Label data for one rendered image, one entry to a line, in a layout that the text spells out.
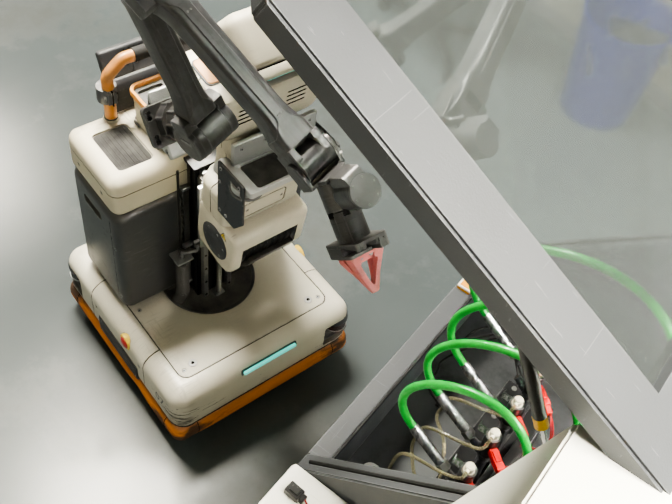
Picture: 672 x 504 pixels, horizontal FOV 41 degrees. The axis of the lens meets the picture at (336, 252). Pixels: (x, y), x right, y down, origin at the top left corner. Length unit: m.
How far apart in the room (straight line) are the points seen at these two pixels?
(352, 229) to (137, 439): 1.43
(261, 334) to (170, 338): 0.26
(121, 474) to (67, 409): 0.27
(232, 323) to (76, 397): 0.55
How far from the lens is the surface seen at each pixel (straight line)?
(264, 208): 2.16
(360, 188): 1.38
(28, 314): 3.02
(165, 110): 1.79
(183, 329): 2.59
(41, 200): 3.33
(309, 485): 1.58
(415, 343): 1.80
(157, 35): 1.56
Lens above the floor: 2.41
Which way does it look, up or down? 50 degrees down
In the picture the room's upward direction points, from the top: 9 degrees clockwise
